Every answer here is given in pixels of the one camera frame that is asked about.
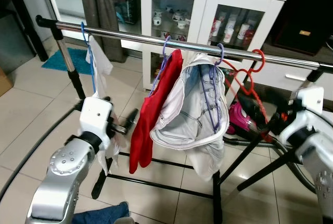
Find grey curtain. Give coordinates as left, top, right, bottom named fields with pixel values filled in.
left=78, top=0, right=128, bottom=63

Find pink vacuum cleaner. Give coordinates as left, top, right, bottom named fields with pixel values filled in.
left=226, top=97, right=271, bottom=137

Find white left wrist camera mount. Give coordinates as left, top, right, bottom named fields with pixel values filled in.
left=78, top=97, right=116, bottom=152

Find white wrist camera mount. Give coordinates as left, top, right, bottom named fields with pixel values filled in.
left=78, top=97, right=116, bottom=152
left=294, top=86, right=326, bottom=131

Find black clothes rack silver rail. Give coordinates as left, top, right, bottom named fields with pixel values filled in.
left=35, top=15, right=333, bottom=224

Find red printed t-shirt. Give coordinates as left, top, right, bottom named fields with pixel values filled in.
left=129, top=49, right=184, bottom=174

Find red clothes hanger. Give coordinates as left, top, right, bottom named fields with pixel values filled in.
left=224, top=49, right=272, bottom=141

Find blue clothes hanger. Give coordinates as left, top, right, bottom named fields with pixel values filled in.
left=81, top=22, right=98, bottom=96

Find cream white jacket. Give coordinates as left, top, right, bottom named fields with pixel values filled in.
left=150, top=54, right=230, bottom=180

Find white glass door cabinet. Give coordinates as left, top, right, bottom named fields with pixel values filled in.
left=139, top=0, right=288, bottom=90

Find blue cloth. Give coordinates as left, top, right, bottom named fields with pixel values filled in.
left=73, top=202, right=131, bottom=224

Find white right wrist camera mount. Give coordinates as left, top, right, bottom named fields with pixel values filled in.
left=294, top=86, right=326, bottom=131

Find teal floor mat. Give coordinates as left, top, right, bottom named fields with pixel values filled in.
left=42, top=47, right=94, bottom=75

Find small printed cardboard box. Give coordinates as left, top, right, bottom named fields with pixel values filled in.
left=0, top=68, right=14, bottom=97

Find white low drawer unit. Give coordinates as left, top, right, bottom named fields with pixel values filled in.
left=250, top=60, right=333, bottom=101

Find large black speaker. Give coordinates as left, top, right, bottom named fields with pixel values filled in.
left=271, top=0, right=333, bottom=56

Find purple clothes hanger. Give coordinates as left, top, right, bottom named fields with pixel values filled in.
left=148, top=36, right=172, bottom=97
left=208, top=43, right=225, bottom=134

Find white shirt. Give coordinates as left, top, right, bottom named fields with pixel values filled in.
left=86, top=36, right=128, bottom=175

